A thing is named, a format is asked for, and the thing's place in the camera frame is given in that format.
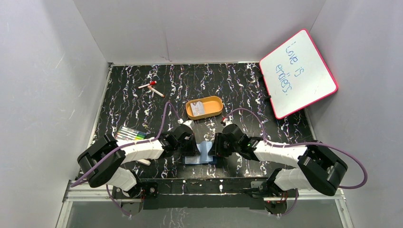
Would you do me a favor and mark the colourful marker pen set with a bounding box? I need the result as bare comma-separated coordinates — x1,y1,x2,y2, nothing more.
115,126,147,141

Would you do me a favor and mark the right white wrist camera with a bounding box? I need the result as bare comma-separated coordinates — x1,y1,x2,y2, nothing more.
221,115,234,127

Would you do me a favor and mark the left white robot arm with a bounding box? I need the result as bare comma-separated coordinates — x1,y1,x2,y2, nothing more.
71,121,196,198

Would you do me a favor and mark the grey credit card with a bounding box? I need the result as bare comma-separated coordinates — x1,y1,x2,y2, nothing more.
190,101,205,117

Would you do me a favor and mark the pink framed whiteboard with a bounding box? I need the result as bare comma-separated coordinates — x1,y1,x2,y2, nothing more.
259,29,338,119

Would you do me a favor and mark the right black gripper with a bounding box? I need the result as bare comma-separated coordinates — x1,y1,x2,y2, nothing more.
207,133,240,157

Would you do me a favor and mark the white marker pen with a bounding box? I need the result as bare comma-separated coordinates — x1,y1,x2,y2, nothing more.
147,85,165,97

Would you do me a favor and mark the white whiteboard eraser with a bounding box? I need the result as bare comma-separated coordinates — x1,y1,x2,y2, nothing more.
136,159,151,166

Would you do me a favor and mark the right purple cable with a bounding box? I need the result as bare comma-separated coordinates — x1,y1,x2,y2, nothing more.
221,108,369,190

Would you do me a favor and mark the red capped marker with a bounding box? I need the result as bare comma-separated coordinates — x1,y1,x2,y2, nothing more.
138,81,157,89

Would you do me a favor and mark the navy blue card holder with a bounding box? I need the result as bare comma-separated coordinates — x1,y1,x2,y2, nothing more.
184,141,217,165

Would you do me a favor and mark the orange oval tray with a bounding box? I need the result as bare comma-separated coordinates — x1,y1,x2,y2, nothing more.
185,96,224,120

